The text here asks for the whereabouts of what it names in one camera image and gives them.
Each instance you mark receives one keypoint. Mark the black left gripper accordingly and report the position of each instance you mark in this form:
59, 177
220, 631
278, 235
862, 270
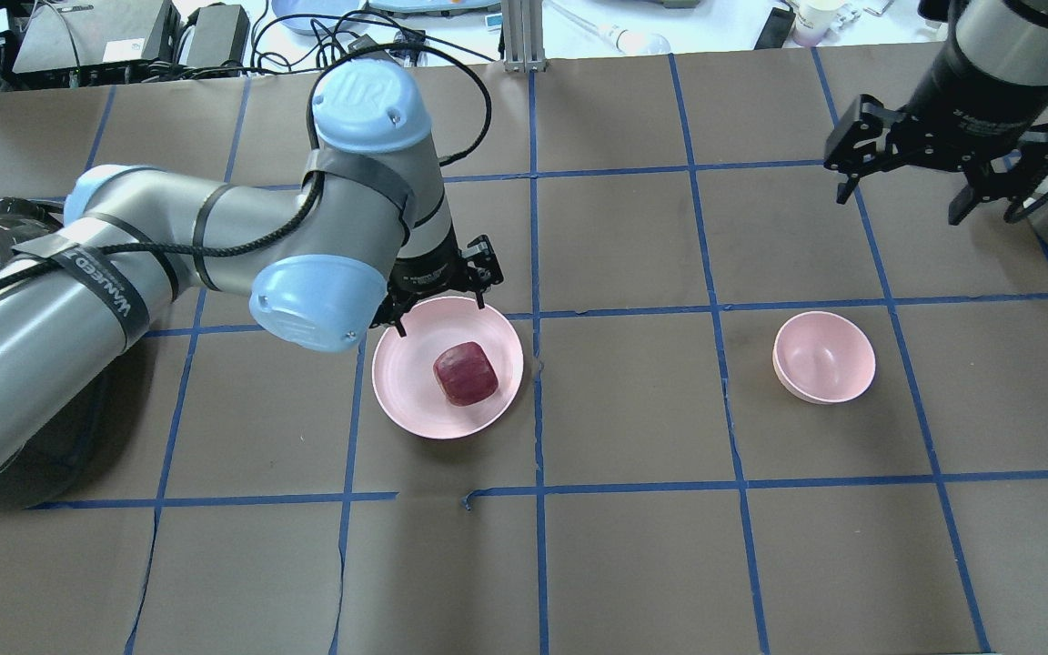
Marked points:
426, 270

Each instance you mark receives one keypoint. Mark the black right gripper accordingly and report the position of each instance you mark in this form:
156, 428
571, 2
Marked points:
979, 98

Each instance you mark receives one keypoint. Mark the red apple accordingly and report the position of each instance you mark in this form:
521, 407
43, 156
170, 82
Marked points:
465, 374

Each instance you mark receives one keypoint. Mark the pink bowl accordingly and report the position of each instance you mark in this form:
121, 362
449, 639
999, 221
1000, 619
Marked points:
823, 358

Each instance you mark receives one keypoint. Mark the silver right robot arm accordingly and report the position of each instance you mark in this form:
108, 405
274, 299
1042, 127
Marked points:
1007, 39

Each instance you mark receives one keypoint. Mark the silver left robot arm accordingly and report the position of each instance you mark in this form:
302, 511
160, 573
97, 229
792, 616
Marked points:
367, 235

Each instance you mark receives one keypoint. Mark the pink plate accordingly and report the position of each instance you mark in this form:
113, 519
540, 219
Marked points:
402, 367

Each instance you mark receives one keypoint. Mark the blue plate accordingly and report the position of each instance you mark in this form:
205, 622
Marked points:
300, 17

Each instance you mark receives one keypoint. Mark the white paper cup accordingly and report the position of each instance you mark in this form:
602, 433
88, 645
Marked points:
813, 19

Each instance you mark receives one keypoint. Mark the black phone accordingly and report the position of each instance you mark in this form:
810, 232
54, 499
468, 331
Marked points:
776, 29

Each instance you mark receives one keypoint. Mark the black power adapter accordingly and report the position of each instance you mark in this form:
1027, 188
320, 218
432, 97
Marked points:
365, 47

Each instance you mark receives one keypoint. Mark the white light bulb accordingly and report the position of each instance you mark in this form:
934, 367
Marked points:
631, 42

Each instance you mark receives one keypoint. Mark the black electronics box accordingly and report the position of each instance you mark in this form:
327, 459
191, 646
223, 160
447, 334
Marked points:
96, 36

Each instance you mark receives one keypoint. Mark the black rice cooker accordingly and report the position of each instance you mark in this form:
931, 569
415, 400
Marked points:
61, 452

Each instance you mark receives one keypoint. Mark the aluminium frame post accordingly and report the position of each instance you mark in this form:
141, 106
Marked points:
521, 36

